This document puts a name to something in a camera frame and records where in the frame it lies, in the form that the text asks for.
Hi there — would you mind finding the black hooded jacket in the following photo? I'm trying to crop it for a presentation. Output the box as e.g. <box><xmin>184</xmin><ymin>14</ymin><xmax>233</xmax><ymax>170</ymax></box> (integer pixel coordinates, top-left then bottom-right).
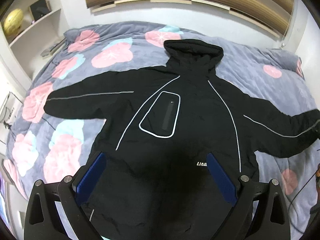
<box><xmin>44</xmin><ymin>40</ymin><xmax>319</xmax><ymax>239</ymax></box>

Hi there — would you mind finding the grey floral blanket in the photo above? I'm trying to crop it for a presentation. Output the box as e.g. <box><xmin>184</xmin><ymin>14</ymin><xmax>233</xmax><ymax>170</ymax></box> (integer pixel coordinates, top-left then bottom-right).
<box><xmin>5</xmin><ymin>22</ymin><xmax>319</xmax><ymax>239</ymax></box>

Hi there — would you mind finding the stack of books on ledge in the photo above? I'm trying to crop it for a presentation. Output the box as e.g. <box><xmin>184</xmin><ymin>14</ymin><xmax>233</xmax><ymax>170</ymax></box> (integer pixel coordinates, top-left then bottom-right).
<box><xmin>40</xmin><ymin>38</ymin><xmax>65</xmax><ymax>58</ymax></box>

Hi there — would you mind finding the white bookshelf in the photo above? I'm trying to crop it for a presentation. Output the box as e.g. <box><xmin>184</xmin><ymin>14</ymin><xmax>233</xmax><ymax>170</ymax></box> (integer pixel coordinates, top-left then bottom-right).
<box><xmin>1</xmin><ymin>0</ymin><xmax>69</xmax><ymax>93</ymax></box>

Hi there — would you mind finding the yellow globe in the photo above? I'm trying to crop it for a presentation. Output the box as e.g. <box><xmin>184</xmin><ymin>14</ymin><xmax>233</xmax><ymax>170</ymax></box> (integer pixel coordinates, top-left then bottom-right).
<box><xmin>3</xmin><ymin>9</ymin><xmax>23</xmax><ymax>36</ymax></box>

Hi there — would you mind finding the black picture frame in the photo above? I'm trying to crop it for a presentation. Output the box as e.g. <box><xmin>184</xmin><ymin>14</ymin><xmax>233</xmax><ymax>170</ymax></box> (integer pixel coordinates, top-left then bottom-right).
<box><xmin>29</xmin><ymin>0</ymin><xmax>51</xmax><ymax>21</ymax></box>

